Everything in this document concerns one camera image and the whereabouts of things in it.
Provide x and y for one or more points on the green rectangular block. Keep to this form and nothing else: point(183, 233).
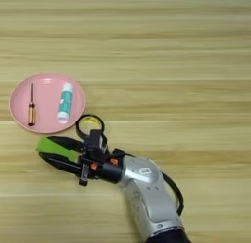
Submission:
point(55, 148)

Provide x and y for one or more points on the black tape roll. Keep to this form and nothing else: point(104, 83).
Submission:
point(80, 125)

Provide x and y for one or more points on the black box white label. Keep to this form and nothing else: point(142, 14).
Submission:
point(94, 145)

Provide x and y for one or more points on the pink round plate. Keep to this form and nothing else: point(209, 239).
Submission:
point(45, 101)

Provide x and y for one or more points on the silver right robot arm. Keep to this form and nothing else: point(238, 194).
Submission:
point(147, 194)

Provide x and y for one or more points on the white green glue stick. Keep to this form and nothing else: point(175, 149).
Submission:
point(64, 103)

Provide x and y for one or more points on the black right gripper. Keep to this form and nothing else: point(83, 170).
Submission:
point(109, 171)

